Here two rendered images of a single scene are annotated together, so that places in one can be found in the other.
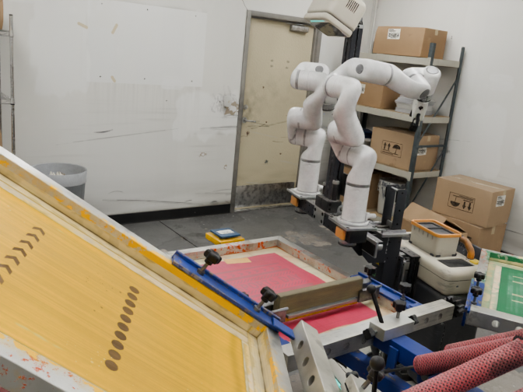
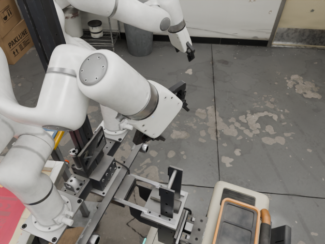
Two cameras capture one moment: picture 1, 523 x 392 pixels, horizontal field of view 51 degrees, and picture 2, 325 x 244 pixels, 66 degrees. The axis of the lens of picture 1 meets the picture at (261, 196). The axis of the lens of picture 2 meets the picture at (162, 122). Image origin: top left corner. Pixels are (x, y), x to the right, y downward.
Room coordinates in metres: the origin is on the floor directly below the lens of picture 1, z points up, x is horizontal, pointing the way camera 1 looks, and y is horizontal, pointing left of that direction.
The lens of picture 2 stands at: (2.12, -0.90, 1.95)
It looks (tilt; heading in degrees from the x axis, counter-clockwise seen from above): 46 degrees down; 43
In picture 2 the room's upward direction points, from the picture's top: straight up
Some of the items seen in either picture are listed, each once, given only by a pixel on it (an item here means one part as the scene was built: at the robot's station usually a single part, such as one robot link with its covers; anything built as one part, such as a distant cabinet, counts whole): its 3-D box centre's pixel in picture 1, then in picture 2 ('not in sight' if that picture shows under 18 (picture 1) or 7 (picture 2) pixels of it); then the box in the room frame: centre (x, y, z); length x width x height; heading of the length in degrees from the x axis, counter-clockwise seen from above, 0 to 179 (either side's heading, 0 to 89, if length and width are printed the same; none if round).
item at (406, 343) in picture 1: (404, 349); not in sight; (1.37, -0.43, 1.02); 0.17 x 0.06 x 0.05; 37
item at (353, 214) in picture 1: (358, 203); (49, 204); (2.15, -0.39, 1.21); 0.16 x 0.13 x 0.15; 112
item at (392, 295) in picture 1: (384, 297); not in sight; (1.80, -0.46, 0.98); 0.30 x 0.05 x 0.07; 37
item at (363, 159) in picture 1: (359, 164); (27, 172); (2.15, -0.37, 1.37); 0.13 x 0.10 x 0.16; 34
